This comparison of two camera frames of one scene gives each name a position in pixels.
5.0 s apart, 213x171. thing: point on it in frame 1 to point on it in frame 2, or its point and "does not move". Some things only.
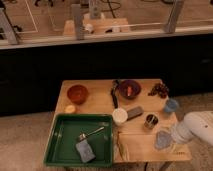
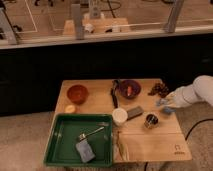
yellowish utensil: x=122 y=148 does not move
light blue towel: x=162 y=139 to x=166 y=109
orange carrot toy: x=129 y=91 does not move
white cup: x=119 y=115 does not move
